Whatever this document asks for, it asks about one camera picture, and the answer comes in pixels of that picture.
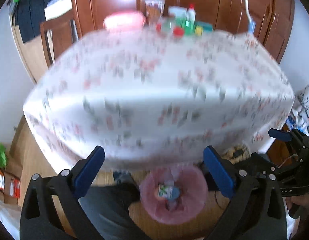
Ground blue round lid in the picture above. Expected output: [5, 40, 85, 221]
[166, 186, 180, 201]

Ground pink lined trash bin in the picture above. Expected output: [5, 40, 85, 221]
[139, 166, 208, 225]

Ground cardboard box on floor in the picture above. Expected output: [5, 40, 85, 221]
[0, 169, 20, 205]

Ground person leg in jeans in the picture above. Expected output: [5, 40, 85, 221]
[79, 172, 150, 239]

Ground green white carton box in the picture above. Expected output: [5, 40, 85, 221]
[158, 184, 174, 199]

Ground wooden wardrobe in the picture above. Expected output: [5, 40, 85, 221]
[72, 0, 295, 61]

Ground teal box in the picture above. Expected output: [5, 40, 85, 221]
[195, 21, 214, 32]

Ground floral white tablecloth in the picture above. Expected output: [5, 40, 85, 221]
[23, 28, 294, 172]

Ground green plastic bottle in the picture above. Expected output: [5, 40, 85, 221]
[173, 21, 203, 37]

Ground white bottle red cap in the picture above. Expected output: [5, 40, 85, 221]
[186, 4, 196, 27]

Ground white ceramic mug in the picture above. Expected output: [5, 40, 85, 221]
[168, 6, 187, 26]

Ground clear cola bottle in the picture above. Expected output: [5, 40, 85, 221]
[155, 17, 174, 34]

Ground printed paper cup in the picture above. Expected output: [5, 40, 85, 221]
[145, 0, 165, 25]

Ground wooden chair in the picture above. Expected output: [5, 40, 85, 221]
[40, 9, 79, 68]

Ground pink wet wipes pack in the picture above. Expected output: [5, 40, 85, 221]
[104, 11, 146, 32]

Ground dark hanging clothes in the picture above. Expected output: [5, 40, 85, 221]
[15, 0, 51, 43]

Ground white blue hanging cable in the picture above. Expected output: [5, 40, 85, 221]
[244, 0, 256, 33]

